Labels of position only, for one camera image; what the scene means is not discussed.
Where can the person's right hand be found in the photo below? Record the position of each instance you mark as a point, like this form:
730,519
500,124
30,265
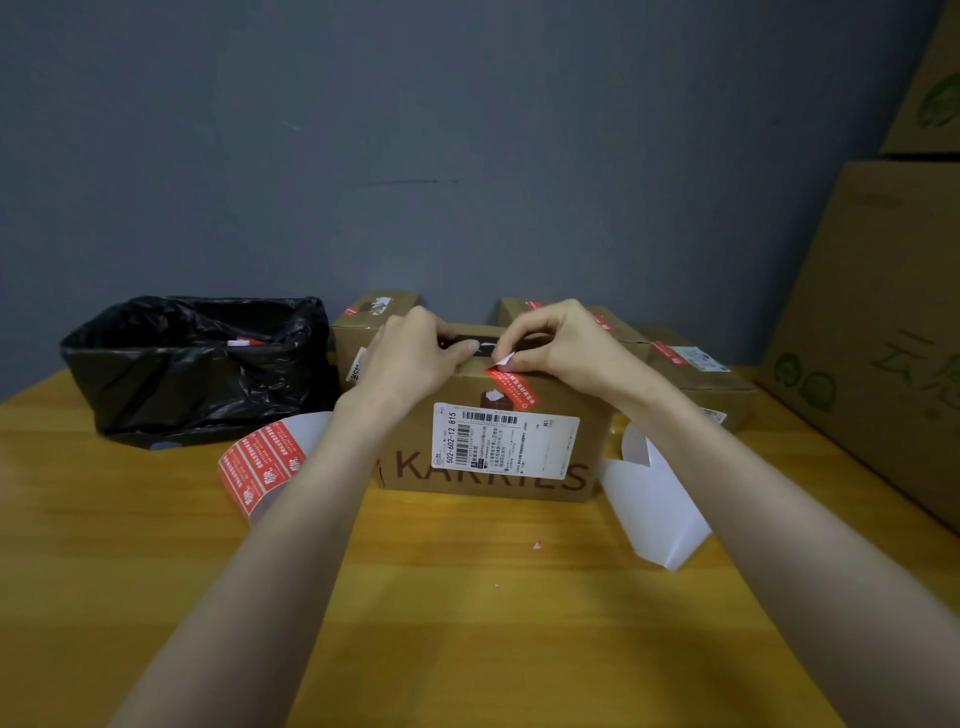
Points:
585,352

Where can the person's left hand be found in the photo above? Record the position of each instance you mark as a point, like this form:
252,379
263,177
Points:
405,360

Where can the white printed price label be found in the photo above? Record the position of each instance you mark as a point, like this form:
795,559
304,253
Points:
356,365

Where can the box with black tape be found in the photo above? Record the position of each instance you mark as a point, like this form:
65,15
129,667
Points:
412,435

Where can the white shipping label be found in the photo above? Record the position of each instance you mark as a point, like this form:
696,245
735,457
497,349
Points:
532,446

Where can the white barcode label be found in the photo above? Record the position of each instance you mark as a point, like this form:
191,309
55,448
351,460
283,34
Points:
701,359

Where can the red sticker label strip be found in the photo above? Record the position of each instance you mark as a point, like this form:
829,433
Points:
307,435

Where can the white end label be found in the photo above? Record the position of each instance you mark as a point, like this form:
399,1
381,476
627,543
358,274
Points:
714,415

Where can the long brown cardboard box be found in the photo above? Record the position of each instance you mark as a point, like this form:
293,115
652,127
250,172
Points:
727,390

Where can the white backing paper strip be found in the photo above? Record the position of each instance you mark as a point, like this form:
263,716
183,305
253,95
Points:
660,517

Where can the person's right forearm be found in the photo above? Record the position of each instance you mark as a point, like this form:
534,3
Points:
810,585

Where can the person's left forearm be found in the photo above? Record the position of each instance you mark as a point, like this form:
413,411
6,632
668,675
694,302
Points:
247,592

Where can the black plastic trash bag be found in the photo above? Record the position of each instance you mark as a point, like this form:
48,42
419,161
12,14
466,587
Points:
180,382

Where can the large green printed carton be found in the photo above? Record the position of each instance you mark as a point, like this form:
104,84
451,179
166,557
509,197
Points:
926,90
862,300

